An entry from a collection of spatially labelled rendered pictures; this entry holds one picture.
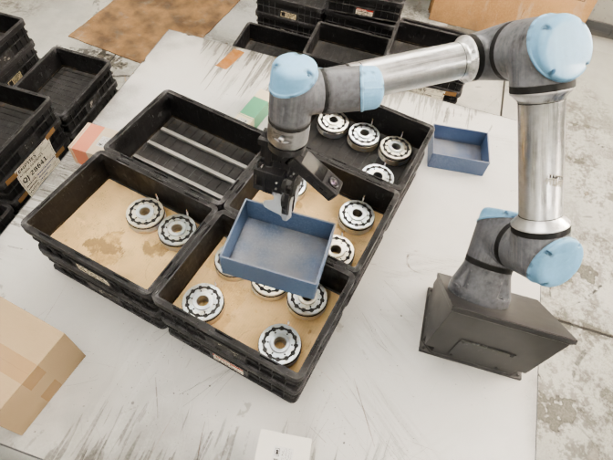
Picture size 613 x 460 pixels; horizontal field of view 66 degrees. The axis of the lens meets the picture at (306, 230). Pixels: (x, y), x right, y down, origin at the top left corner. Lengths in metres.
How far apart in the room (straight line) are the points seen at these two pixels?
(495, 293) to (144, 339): 0.91
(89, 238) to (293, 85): 0.82
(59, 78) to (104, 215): 1.31
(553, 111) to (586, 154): 2.24
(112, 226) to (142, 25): 2.34
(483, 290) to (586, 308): 1.43
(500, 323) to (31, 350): 1.06
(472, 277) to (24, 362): 1.05
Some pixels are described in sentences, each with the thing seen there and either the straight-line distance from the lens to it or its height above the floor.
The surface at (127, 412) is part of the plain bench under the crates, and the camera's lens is 1.33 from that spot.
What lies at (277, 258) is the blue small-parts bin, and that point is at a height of 1.07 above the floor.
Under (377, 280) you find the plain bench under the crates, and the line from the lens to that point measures 1.44.
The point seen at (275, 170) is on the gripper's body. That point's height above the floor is 1.26.
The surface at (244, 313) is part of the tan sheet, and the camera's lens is 1.22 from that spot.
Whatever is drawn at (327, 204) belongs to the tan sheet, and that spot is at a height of 0.83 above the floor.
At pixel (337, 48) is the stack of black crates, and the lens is 2.73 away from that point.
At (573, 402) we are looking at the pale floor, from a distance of 2.37.
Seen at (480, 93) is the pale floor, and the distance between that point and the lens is 3.32.
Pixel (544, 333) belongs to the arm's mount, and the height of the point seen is 0.98.
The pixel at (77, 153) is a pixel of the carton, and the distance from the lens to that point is 1.72.
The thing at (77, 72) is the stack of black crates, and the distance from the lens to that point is 2.66.
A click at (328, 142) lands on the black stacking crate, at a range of 1.57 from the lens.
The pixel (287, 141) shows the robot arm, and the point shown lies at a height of 1.35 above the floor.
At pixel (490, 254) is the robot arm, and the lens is 1.20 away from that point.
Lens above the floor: 1.95
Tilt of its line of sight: 56 degrees down
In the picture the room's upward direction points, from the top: 8 degrees clockwise
